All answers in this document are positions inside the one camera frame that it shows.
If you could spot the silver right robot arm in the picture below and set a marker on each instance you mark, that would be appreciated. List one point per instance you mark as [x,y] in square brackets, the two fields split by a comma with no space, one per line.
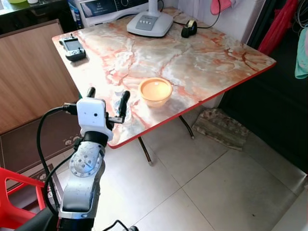
[133,228]

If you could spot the orange plastic bowl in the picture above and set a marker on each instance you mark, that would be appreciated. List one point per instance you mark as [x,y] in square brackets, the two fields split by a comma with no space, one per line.
[155,91]

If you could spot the white kitchen appliance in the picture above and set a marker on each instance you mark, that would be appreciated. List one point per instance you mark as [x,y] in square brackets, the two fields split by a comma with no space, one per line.
[106,8]

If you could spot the patterned doormat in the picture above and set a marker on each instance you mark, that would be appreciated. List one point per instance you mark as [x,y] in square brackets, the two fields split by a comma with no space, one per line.
[221,129]

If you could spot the green bowl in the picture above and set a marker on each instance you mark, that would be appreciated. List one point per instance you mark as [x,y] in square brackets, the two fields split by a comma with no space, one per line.
[17,1]

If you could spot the pink hanging cloth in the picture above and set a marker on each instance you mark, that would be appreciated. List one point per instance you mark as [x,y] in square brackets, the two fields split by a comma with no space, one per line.
[220,6]

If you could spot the black tape dispenser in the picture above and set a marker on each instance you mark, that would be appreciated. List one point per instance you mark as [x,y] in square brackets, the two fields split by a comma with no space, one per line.
[188,30]

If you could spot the wooden cabinet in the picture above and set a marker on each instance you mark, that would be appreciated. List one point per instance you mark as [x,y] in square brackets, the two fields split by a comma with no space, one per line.
[29,77]

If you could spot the black metal table leg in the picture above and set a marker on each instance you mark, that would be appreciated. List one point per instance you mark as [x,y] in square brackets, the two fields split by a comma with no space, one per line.
[186,126]
[145,151]

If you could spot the black handheld controller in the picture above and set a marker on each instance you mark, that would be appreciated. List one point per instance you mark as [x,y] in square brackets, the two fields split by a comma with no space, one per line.
[73,48]

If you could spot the clear plastic water bottle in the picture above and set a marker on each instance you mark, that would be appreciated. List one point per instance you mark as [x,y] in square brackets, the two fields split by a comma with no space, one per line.
[117,103]

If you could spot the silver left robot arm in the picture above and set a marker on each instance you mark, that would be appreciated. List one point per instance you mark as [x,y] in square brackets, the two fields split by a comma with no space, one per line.
[84,178]

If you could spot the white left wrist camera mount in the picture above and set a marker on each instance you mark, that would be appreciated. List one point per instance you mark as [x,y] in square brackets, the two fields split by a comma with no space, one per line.
[91,115]

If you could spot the brown floor mat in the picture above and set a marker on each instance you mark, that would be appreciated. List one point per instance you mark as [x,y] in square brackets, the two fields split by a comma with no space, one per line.
[29,144]

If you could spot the marble pattern folding table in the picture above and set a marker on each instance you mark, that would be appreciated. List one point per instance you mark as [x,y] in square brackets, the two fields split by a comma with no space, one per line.
[192,62]

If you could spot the teal hanging cloth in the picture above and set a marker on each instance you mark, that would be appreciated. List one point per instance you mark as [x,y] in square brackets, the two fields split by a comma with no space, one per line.
[302,53]

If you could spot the white fan base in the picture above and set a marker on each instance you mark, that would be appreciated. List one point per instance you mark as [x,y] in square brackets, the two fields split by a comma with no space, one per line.
[150,23]

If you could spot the red hanging cloth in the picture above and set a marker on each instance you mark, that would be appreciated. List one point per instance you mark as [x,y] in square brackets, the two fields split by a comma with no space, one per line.
[276,26]

